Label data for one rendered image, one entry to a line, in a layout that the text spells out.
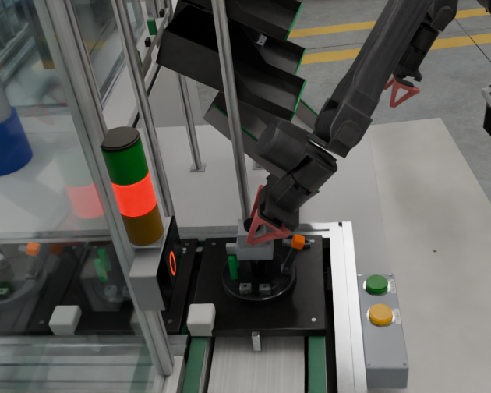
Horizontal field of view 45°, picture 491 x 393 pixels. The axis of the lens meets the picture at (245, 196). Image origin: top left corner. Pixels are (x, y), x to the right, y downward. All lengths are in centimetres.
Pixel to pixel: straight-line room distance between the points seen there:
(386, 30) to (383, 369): 53
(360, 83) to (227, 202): 65
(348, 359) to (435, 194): 60
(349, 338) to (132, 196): 48
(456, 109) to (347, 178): 207
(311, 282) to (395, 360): 21
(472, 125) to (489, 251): 209
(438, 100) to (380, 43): 269
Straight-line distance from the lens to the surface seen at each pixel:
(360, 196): 148
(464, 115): 350
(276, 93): 120
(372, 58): 95
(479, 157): 318
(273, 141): 90
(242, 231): 103
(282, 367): 106
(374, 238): 136
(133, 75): 113
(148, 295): 82
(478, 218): 145
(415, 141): 168
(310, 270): 113
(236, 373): 107
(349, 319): 107
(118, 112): 198
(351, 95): 93
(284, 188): 96
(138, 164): 73
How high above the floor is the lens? 178
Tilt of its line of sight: 38 degrees down
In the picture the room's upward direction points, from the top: 8 degrees counter-clockwise
